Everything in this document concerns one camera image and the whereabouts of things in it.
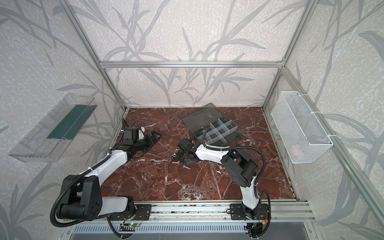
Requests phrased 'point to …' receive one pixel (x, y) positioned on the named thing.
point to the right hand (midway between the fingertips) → (192, 153)
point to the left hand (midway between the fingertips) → (160, 134)
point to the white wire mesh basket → (303, 137)
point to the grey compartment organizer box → (219, 129)
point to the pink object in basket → (295, 151)
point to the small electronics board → (129, 224)
